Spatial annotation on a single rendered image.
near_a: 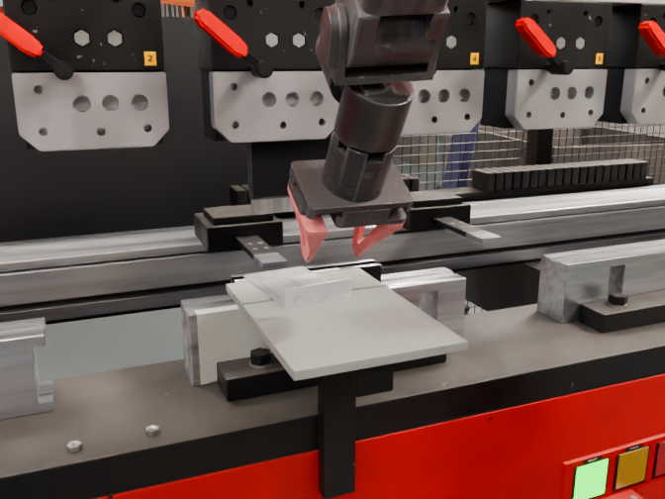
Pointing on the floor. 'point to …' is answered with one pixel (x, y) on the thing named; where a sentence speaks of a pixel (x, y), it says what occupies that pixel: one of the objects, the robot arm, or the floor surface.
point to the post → (538, 147)
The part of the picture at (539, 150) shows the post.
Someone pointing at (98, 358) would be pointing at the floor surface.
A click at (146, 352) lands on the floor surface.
